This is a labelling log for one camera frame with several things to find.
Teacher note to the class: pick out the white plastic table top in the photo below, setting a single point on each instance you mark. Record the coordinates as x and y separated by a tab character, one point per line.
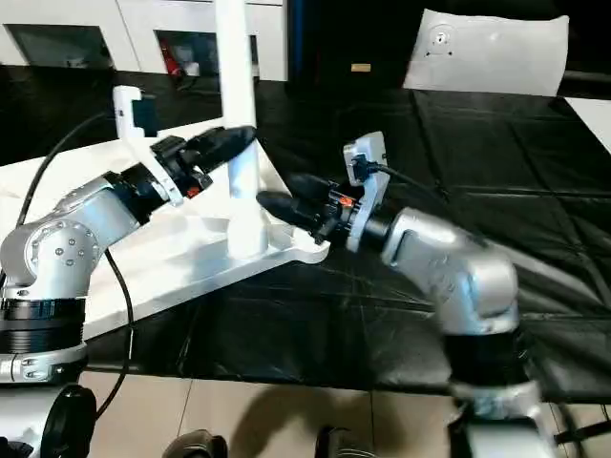
191	248

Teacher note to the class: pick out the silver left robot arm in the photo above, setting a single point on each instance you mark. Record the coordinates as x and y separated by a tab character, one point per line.
57	248

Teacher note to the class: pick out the white plastic bag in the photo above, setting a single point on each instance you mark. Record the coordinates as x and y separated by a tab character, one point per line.
487	52

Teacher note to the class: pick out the dark robot foot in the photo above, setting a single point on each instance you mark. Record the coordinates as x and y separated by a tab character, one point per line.
346	444
196	446

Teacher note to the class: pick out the dark right robot foot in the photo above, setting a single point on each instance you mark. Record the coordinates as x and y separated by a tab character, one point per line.
346	444

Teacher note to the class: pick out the white cabinet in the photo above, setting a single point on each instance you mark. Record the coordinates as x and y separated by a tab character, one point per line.
124	29

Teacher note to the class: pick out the small yellow label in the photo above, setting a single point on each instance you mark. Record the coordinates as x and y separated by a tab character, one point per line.
360	67

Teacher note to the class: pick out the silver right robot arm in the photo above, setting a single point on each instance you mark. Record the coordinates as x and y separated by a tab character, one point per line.
458	277

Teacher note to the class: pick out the small bottles on shelf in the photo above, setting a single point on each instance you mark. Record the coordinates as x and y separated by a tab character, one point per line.
191	59

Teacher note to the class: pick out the dark left robot foot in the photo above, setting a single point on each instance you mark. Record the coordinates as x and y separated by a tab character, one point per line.
196	446

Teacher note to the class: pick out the black cabinet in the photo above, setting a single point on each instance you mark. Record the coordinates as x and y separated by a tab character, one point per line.
382	33

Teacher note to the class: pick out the black work mat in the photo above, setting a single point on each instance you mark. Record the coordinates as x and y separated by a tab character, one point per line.
535	210

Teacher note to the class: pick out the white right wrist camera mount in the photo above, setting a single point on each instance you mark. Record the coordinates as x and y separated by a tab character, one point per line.
368	176

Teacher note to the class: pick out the white plastic table leg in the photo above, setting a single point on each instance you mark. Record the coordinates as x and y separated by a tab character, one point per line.
236	57

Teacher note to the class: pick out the white flat sheet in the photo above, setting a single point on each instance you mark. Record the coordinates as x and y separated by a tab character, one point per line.
592	119

